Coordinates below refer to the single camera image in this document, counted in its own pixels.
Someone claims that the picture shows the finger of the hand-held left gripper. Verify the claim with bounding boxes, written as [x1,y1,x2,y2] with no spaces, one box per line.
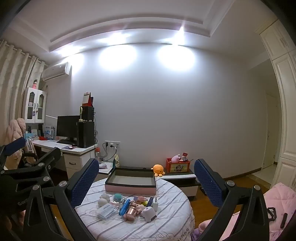
[0,137,26,164]
[0,147,62,187]

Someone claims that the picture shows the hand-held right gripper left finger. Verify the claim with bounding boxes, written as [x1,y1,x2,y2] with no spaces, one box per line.
[23,158,100,241]

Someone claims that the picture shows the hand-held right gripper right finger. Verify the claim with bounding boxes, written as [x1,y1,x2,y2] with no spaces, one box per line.
[194,159,270,241]

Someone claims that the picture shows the white cloud-shaped toy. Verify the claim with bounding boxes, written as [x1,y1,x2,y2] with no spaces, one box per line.
[97,194,112,207]

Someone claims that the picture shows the clear plastic box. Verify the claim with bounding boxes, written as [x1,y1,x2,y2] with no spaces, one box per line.
[97,203,117,220]

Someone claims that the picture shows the pink storage box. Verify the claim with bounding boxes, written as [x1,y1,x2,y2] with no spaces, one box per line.
[105,167,157,195]

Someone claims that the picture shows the blue plastic case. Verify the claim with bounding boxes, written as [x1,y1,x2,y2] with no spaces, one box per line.
[118,199,132,216]

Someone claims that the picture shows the rose gold cup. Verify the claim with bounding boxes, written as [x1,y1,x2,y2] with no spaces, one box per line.
[123,205,139,221]

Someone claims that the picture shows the pink padded jacket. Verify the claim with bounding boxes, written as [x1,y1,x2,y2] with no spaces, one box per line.
[4,118,26,169]

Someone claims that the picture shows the black chair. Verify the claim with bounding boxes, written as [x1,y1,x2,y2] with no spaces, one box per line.
[18,152,38,168]

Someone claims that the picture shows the small white side table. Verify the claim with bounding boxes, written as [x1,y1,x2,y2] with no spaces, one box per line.
[98,161,116,180]

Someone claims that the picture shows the white desk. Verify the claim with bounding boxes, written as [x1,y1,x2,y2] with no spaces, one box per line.
[32,139,99,180]

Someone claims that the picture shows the blue white box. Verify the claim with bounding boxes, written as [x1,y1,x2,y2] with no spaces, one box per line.
[44,125,56,139]

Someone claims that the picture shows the low white bench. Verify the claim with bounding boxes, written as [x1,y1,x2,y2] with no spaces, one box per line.
[162,173,200,198]

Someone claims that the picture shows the red toy crate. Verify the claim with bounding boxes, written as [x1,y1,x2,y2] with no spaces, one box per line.
[166,158,190,174]

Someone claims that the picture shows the black computer monitor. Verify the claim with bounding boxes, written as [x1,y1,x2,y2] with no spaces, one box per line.
[56,115,80,142]

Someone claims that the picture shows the round table with striped cloth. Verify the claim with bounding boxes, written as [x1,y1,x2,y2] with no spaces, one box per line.
[74,177,195,241]

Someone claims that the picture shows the white glass-door cabinet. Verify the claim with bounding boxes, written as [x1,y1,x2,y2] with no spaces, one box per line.
[22,87,48,124]

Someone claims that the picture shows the black computer tower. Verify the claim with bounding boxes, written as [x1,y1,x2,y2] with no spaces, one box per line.
[76,120,95,149]

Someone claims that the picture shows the orange octopus plush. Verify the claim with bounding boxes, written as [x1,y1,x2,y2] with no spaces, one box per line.
[151,164,166,178]

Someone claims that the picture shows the beige curtain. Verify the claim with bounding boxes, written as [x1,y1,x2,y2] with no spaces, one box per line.
[0,39,45,145]

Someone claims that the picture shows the black speaker box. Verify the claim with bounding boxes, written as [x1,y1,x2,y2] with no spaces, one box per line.
[81,106,95,122]

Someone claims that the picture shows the pink quilt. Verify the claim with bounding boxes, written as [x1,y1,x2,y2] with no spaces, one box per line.
[192,182,296,241]

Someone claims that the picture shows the red white desk calendar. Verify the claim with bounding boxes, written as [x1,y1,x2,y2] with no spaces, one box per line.
[83,91,94,107]

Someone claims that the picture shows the white air conditioner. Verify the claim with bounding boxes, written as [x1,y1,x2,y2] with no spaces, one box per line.
[42,62,70,81]

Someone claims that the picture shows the black power cables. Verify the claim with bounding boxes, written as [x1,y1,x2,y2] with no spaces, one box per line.
[102,142,118,163]

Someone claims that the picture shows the black buckle strap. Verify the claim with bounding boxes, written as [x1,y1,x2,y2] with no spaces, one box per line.
[266,207,278,219]

